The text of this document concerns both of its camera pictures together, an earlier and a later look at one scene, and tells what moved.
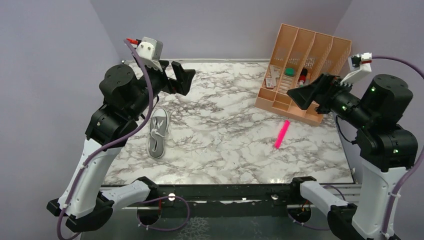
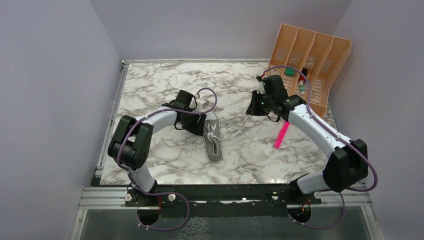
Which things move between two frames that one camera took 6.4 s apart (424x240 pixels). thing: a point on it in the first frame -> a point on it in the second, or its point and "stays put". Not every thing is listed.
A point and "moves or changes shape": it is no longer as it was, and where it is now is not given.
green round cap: x=290 y=72 stays put
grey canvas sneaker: x=158 y=131 -> x=212 y=135
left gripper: x=172 y=86 -> x=197 y=127
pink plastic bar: x=282 y=134 stays put
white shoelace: x=154 y=130 moves or changes shape
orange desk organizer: x=299 y=56 stays put
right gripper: x=325 y=85 -> x=253 y=109
